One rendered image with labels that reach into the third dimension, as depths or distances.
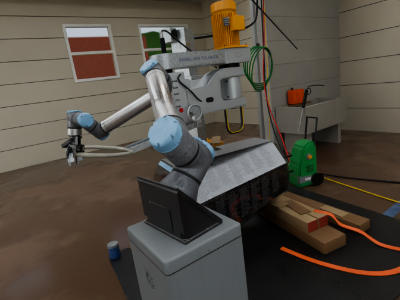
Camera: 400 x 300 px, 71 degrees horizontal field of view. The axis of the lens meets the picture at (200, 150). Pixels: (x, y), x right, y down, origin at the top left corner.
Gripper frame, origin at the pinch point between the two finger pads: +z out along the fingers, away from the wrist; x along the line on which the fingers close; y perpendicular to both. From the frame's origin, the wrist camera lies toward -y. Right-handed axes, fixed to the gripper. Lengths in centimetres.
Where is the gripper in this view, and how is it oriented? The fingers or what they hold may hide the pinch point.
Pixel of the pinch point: (73, 163)
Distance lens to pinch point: 213.8
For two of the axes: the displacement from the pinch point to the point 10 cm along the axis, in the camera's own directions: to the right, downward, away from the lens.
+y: 8.8, 1.2, -4.7
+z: -0.5, 9.9, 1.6
